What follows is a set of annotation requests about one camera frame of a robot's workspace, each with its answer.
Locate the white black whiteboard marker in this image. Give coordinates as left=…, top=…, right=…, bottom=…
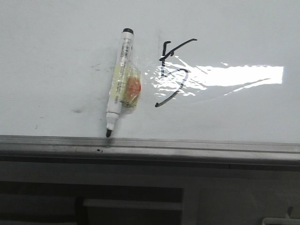
left=106, top=28, right=142, bottom=137

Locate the white whiteboard with aluminium frame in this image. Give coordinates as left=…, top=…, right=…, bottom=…
left=0, top=0, right=300, bottom=165

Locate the grey metal base frame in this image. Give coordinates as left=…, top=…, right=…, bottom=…
left=0, top=161, right=300, bottom=225

